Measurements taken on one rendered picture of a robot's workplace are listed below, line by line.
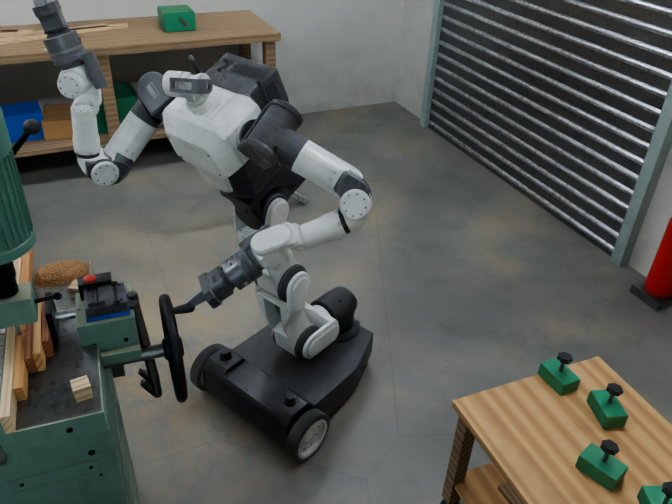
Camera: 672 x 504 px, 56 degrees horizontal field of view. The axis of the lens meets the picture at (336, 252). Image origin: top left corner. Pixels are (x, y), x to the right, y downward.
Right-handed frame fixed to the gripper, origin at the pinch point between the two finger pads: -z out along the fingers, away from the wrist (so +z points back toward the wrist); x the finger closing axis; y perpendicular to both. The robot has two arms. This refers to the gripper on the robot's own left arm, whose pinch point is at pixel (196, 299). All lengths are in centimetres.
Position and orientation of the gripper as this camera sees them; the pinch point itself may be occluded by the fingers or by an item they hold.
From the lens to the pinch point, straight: 169.1
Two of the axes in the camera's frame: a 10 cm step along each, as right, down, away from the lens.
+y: -4.6, -6.7, -5.8
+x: -3.1, -4.9, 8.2
